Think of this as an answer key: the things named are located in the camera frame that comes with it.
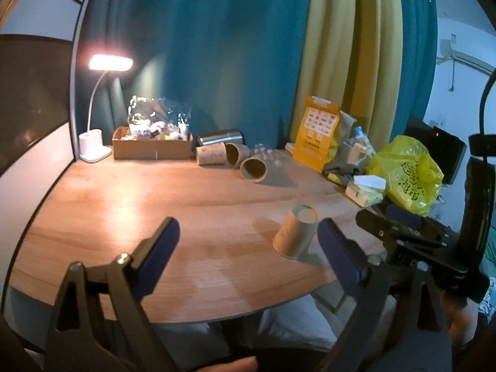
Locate yellow paper package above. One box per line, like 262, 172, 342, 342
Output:
291, 96, 342, 173

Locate yellow curtain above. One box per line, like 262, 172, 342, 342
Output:
289, 0, 413, 161

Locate black monitor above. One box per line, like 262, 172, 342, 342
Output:
403, 115, 468, 185

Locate plastic water bottle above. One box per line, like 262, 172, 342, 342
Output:
349, 126, 370, 153

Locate person's right hand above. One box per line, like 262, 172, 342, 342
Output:
439, 289, 489, 357

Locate tissue pack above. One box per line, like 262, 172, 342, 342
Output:
344, 174, 388, 208

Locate steel thermos bottle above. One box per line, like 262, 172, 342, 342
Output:
196, 129, 244, 148

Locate clear plastic cups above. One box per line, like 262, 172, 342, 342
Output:
253, 143, 289, 168

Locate grey crumpled bag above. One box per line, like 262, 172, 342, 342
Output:
323, 110, 374, 187

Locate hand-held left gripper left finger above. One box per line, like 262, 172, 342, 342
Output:
43, 217, 181, 372

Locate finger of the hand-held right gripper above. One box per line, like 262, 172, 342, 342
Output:
355, 209, 452, 250
377, 202, 424, 232

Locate cardboard box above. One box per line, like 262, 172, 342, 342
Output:
112, 126, 193, 161

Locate white desk lamp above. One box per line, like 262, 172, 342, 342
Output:
78, 55, 135, 162

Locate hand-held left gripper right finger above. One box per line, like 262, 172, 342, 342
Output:
317, 218, 453, 372

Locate clear plastic bag of snacks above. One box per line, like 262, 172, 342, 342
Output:
127, 95, 193, 141

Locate brown paper cup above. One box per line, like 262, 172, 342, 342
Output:
195, 142, 228, 166
272, 204, 319, 260
239, 154, 269, 183
224, 142, 251, 169

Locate teal curtain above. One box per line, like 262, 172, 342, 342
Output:
395, 0, 441, 125
75, 0, 315, 161

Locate yellow plastic bag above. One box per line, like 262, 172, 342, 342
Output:
366, 135, 445, 218

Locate white air conditioner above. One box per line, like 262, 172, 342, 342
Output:
436, 33, 496, 75

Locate black cable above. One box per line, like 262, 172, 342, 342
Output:
478, 68, 496, 137

